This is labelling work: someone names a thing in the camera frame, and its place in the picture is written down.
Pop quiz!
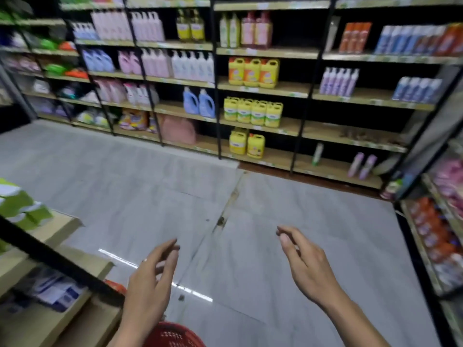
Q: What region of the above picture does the person's right hand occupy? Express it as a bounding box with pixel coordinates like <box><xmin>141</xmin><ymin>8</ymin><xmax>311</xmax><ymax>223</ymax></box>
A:
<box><xmin>276</xmin><ymin>226</ymin><xmax>344</xmax><ymax>308</ymax></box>

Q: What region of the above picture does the person's left hand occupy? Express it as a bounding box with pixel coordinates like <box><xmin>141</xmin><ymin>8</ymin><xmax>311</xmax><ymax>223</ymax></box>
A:
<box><xmin>124</xmin><ymin>238</ymin><xmax>181</xmax><ymax>333</ymax></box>

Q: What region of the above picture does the red shopping basket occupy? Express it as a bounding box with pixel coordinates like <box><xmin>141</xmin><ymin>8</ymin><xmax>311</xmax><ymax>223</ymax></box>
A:
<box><xmin>105</xmin><ymin>280</ymin><xmax>207</xmax><ymax>347</ymax></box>

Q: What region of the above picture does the yellow orange detergent jug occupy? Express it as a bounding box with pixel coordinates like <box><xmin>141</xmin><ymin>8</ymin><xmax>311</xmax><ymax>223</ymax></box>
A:
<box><xmin>228</xmin><ymin>57</ymin><xmax>246</xmax><ymax>86</ymax></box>
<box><xmin>244</xmin><ymin>58</ymin><xmax>262</xmax><ymax>87</ymax></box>
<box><xmin>259</xmin><ymin>58</ymin><xmax>281</xmax><ymax>89</ymax></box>

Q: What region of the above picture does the slim green dish soap bottle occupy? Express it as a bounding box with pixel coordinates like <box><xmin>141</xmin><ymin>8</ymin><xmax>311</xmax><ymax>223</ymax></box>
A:
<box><xmin>219</xmin><ymin>12</ymin><xmax>231</xmax><ymax>49</ymax></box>

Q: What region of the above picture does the purple white carton pack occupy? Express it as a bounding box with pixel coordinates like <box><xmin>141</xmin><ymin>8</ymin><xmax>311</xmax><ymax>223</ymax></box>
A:
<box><xmin>14</xmin><ymin>267</ymin><xmax>62</xmax><ymax>297</ymax></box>
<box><xmin>34</xmin><ymin>276</ymin><xmax>86</xmax><ymax>313</ymax></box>

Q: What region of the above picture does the pink green small pack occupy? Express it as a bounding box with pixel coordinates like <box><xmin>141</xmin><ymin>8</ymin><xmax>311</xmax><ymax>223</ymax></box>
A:
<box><xmin>380</xmin><ymin>176</ymin><xmax>404</xmax><ymax>201</ymax></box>

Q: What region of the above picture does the pink purple slim bottle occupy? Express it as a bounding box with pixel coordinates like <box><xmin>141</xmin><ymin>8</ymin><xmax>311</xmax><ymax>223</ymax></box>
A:
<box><xmin>358</xmin><ymin>154</ymin><xmax>378</xmax><ymax>181</ymax></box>
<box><xmin>348</xmin><ymin>152</ymin><xmax>365</xmax><ymax>179</ymax></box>

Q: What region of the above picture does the row of orange packets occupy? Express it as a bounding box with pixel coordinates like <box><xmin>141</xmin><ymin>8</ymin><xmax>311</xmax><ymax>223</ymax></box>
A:
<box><xmin>409</xmin><ymin>197</ymin><xmax>463</xmax><ymax>264</ymax></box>

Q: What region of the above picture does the green white soft pack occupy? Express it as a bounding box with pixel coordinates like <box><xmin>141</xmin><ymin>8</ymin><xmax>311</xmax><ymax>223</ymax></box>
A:
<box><xmin>16</xmin><ymin>202</ymin><xmax>54</xmax><ymax>232</ymax></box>
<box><xmin>0</xmin><ymin>178</ymin><xmax>35</xmax><ymax>217</ymax></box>

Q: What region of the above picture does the row of white packets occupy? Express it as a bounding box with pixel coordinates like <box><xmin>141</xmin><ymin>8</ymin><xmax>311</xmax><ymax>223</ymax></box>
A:
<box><xmin>434</xmin><ymin>254</ymin><xmax>463</xmax><ymax>290</ymax></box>

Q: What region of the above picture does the row of pink packets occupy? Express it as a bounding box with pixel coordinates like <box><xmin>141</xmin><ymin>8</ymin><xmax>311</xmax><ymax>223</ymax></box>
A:
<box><xmin>432</xmin><ymin>159</ymin><xmax>463</xmax><ymax>210</ymax></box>

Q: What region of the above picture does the flat pink bottle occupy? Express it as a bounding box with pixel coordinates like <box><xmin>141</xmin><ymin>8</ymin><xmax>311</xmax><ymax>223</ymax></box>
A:
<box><xmin>177</xmin><ymin>117</ymin><xmax>198</xmax><ymax>145</ymax></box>
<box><xmin>157</xmin><ymin>114</ymin><xmax>181</xmax><ymax>143</ymax></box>

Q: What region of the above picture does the row of pale blue bottles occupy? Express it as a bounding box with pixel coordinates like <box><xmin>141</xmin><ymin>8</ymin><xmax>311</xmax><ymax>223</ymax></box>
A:
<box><xmin>392</xmin><ymin>76</ymin><xmax>443</xmax><ymax>104</ymax></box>

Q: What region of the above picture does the purple detergent bag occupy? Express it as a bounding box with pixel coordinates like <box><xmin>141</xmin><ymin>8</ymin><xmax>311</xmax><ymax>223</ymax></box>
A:
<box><xmin>34</xmin><ymin>98</ymin><xmax>69</xmax><ymax>118</ymax></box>

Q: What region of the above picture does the pink detergent jug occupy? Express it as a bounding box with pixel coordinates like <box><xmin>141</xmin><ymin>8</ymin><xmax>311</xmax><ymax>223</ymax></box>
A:
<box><xmin>117</xmin><ymin>50</ymin><xmax>132</xmax><ymax>75</ymax></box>
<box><xmin>128</xmin><ymin>51</ymin><xmax>143</xmax><ymax>76</ymax></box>

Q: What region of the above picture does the row of blue white bottles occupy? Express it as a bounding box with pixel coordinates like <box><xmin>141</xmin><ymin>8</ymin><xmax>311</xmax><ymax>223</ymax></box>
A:
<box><xmin>374</xmin><ymin>25</ymin><xmax>448</xmax><ymax>56</ymax></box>

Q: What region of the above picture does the white bottle floral label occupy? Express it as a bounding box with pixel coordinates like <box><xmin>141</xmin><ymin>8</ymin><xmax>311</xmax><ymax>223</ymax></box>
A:
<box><xmin>103</xmin><ymin>10</ymin><xmax>120</xmax><ymax>41</ymax></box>
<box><xmin>90</xmin><ymin>11</ymin><xmax>106</xmax><ymax>40</ymax></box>
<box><xmin>117</xmin><ymin>10</ymin><xmax>134</xmax><ymax>41</ymax></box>

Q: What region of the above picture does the row of small blue bottles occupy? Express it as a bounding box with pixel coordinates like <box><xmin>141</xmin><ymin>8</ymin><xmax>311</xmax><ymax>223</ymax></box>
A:
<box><xmin>72</xmin><ymin>22</ymin><xmax>98</xmax><ymax>41</ymax></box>

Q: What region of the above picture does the wooden shelf rack black frame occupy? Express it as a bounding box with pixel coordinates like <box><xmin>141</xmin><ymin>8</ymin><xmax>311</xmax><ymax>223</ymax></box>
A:
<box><xmin>0</xmin><ymin>209</ymin><xmax>125</xmax><ymax>347</ymax></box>
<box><xmin>0</xmin><ymin>0</ymin><xmax>463</xmax><ymax>192</ymax></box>
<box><xmin>380</xmin><ymin>65</ymin><xmax>463</xmax><ymax>347</ymax></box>

